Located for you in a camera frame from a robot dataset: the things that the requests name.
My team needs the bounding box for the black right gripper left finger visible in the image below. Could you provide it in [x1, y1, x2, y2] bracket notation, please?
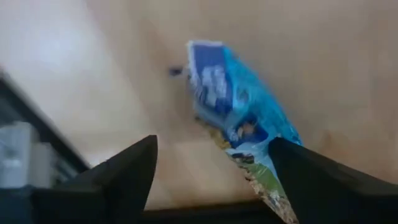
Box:
[30, 134, 159, 224]

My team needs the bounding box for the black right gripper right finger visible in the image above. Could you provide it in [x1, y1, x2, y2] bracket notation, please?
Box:
[267, 136, 398, 224]

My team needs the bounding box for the dark blue granola bar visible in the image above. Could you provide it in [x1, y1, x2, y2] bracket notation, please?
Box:
[185, 39, 304, 224]

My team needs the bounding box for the black aluminium frame rail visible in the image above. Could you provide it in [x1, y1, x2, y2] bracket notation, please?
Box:
[0, 70, 91, 172]

